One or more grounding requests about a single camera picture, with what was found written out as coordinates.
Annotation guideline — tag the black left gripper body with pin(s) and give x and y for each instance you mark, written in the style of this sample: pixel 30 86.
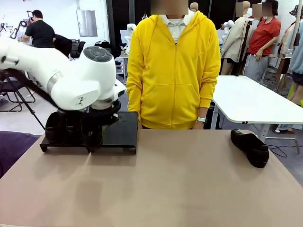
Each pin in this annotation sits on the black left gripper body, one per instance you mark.
pixel 101 117

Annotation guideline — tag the yellow-sleeved left forearm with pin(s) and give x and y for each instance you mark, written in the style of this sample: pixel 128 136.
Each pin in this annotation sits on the yellow-sleeved left forearm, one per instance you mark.
pixel 209 92

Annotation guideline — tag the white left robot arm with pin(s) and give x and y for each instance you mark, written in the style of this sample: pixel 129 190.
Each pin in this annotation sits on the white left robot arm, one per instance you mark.
pixel 78 78

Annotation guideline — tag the yellow-sleeved right forearm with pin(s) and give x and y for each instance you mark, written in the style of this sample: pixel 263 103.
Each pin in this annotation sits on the yellow-sleeved right forearm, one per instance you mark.
pixel 133 94

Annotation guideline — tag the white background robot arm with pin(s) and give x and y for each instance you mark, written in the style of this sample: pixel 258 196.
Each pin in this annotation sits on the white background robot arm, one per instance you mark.
pixel 228 24
pixel 130 28

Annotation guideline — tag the black metal shoe stand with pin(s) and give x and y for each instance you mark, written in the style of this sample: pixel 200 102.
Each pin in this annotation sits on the black metal shoe stand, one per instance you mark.
pixel 59 145
pixel 123 132

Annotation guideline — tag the person's left hand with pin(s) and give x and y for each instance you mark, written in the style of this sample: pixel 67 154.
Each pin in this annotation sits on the person's left hand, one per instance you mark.
pixel 199 126

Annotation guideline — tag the black slanted tripod leg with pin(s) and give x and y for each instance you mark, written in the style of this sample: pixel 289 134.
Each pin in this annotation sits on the black slanted tripod leg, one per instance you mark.
pixel 35 116

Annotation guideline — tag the black bags pile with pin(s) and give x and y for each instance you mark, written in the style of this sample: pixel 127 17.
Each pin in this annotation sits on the black bags pile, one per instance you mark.
pixel 104 44

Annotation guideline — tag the person in black clothes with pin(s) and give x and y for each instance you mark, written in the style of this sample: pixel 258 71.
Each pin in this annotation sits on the person in black clothes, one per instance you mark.
pixel 64 45

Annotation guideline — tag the person in yellow hoodie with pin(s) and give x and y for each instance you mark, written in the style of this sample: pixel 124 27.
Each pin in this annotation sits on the person in yellow hoodie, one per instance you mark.
pixel 170 71

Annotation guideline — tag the purple cloth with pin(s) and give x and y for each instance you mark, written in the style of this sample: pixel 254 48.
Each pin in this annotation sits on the purple cloth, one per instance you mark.
pixel 16 151

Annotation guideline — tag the black folding office chair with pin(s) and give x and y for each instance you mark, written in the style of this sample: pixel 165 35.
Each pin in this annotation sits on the black folding office chair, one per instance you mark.
pixel 14 86

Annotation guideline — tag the white wristwatch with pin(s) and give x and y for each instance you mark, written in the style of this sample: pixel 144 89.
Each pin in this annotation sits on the white wristwatch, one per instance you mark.
pixel 201 119

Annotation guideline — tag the person in black t-shirt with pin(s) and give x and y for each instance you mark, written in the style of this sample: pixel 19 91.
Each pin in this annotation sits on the person in black t-shirt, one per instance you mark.
pixel 41 33

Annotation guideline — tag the tan mannequin head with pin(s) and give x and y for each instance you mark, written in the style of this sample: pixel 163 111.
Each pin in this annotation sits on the tan mannequin head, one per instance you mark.
pixel 194 7

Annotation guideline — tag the white folding table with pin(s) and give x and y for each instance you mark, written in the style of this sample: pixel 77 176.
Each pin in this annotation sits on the white folding table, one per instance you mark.
pixel 248 99

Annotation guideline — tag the mannequin in beige coat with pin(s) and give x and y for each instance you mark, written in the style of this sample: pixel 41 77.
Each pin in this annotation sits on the mannequin in beige coat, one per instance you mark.
pixel 234 40

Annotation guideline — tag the tall black tripod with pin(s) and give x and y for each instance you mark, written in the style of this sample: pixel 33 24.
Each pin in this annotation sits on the tall black tripod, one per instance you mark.
pixel 248 22

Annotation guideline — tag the yellow-green object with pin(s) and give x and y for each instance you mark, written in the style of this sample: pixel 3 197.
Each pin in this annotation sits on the yellow-green object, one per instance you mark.
pixel 291 92

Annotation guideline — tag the white slanted pole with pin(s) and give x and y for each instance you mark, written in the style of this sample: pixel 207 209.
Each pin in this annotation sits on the white slanted pole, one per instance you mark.
pixel 295 30

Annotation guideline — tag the black hat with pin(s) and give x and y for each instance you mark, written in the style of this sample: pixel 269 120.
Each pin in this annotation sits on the black hat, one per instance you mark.
pixel 298 10

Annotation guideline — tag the grey framed wall panel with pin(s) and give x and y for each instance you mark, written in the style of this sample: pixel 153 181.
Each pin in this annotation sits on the grey framed wall panel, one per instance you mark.
pixel 86 23

